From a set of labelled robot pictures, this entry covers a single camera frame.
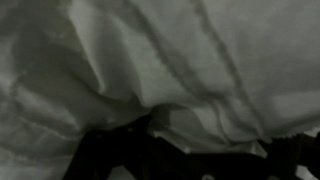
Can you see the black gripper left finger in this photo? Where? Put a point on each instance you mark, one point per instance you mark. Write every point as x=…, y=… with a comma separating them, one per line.
x=142, y=124

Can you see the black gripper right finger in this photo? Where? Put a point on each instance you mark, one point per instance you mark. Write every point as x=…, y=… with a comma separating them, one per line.
x=298, y=145

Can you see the white duvet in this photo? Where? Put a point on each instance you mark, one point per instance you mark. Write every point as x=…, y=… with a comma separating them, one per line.
x=217, y=75

